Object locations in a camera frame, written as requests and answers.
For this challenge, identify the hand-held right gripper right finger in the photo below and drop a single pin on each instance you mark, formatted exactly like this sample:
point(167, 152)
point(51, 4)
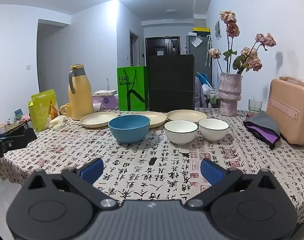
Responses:
point(212, 171)

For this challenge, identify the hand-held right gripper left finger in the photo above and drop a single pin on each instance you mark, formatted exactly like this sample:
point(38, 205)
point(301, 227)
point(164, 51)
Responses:
point(92, 171)

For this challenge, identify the white plate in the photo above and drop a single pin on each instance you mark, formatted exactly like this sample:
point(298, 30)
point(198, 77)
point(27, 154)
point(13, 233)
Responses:
point(213, 130)

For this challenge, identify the white bowl with black rim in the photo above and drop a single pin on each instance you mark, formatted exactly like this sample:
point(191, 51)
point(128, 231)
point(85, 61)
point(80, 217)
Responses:
point(180, 133)

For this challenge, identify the cream plate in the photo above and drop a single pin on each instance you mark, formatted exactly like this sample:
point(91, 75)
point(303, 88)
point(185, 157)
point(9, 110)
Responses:
point(97, 120)
point(187, 115)
point(157, 118)

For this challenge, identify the blue bowl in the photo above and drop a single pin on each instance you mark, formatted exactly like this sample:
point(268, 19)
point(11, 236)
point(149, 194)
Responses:
point(129, 130)

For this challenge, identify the small dark side table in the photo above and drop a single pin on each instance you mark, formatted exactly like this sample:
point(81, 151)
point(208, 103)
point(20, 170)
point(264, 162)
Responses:
point(11, 127)

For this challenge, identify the small teal containers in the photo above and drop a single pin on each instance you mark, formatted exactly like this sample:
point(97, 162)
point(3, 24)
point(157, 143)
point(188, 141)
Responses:
point(18, 113)

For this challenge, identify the calligraphy printed tablecloth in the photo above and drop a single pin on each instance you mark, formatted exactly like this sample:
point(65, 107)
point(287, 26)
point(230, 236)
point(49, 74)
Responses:
point(167, 160)

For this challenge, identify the yellow-green snack box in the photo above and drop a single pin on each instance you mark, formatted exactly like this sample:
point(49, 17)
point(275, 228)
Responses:
point(41, 112)

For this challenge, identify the white rubber gloves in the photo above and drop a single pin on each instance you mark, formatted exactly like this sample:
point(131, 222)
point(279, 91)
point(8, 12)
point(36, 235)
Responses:
point(57, 122)

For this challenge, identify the yellow mug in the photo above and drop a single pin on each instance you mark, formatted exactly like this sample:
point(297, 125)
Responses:
point(65, 110)

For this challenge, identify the grey and purple cloth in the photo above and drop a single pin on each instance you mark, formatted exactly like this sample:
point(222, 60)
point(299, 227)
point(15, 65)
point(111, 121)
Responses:
point(262, 126)

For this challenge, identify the purple tissue pack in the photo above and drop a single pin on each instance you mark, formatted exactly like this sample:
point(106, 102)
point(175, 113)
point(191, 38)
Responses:
point(105, 103)

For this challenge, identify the clear plastic organizer box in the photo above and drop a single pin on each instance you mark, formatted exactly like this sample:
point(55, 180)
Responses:
point(212, 97)

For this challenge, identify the yellow thermos jug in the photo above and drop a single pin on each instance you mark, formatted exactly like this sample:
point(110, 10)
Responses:
point(80, 97)

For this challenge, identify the pink textured vase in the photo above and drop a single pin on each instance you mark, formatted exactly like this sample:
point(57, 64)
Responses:
point(229, 97)

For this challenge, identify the clear drinking glass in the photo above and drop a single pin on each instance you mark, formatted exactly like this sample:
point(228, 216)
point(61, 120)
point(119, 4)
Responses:
point(255, 105)

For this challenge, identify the purple jacket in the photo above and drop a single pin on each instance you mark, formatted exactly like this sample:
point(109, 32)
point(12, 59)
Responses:
point(198, 92)

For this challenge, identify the flat white box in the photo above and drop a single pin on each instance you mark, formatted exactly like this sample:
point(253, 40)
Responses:
point(105, 92)

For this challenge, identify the white plastic bag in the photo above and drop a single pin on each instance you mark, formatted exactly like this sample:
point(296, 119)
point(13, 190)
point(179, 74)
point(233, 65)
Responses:
point(207, 87)

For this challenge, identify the green paper bag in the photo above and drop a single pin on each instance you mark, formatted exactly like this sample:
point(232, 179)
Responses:
point(132, 90)

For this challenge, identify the blue plastic bag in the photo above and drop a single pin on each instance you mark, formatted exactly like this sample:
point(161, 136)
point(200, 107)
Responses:
point(203, 77)

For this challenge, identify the black paper bag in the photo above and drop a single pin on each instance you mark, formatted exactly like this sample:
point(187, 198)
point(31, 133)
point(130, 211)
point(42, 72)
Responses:
point(170, 85)

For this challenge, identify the pink hard suitcase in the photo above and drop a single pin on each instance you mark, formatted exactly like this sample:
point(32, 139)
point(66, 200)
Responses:
point(289, 110)

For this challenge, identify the grey refrigerator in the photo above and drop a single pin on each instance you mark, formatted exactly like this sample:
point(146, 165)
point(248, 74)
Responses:
point(202, 55)

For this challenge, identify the dried pink roses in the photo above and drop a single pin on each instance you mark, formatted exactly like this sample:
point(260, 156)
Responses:
point(252, 60)

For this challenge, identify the grey room door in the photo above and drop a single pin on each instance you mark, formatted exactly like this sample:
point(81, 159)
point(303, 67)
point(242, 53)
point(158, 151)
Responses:
point(134, 50)

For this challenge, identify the white paper note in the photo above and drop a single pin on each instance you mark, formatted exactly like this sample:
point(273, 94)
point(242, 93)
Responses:
point(196, 42)

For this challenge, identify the dark entrance door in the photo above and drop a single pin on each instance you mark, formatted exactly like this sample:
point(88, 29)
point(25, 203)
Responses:
point(154, 43)

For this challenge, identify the yellow and black box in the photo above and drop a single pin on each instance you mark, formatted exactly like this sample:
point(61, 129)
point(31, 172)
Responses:
point(202, 29)

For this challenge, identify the round ceiling fixture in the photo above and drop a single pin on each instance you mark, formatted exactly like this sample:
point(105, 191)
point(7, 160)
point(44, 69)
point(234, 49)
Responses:
point(170, 10)

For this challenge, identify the framed wall picture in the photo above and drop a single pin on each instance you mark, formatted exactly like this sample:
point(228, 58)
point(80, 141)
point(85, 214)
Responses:
point(217, 30)

